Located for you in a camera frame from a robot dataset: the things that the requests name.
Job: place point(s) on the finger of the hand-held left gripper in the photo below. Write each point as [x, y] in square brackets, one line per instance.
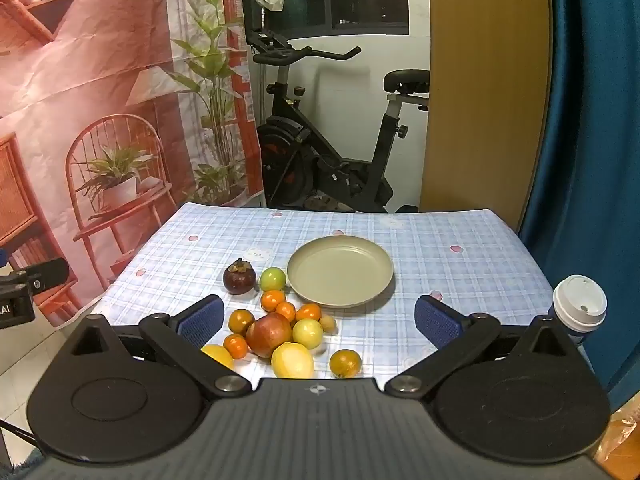
[50, 275]

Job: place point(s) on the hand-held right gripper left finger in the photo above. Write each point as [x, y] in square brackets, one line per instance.
[200, 321]

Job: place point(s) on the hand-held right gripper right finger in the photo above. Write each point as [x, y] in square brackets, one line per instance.
[437, 327]

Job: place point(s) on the yellow lemon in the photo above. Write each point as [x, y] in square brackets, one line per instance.
[292, 360]
[218, 355]

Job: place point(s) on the green-tinged orange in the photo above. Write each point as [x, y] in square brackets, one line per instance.
[241, 321]
[345, 363]

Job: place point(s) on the dark purple mangosteen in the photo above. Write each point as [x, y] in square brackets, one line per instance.
[239, 277]

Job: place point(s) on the red apple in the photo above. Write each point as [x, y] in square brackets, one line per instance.
[268, 334]

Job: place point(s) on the green round fruit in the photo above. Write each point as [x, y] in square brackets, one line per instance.
[272, 278]

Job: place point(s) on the yellow-green round fruit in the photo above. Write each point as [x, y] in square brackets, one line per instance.
[307, 333]

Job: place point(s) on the small orange tangerine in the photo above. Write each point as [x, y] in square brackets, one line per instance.
[308, 312]
[235, 345]
[286, 311]
[273, 300]

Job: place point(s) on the beige round plate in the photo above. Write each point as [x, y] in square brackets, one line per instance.
[340, 270]

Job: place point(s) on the small tan longan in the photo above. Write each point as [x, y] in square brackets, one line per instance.
[327, 323]

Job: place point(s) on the blue cup with white lid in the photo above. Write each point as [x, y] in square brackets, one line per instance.
[580, 300]

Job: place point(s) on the teal fluffy rug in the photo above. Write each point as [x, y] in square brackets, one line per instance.
[15, 467]

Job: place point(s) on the black exercise bike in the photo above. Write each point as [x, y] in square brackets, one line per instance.
[320, 155]

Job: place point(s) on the printed backdrop cloth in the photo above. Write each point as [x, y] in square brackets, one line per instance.
[100, 60]

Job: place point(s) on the blue curtain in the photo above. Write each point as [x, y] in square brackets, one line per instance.
[590, 135]

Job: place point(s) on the wooden door panel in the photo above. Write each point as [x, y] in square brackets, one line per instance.
[485, 85]

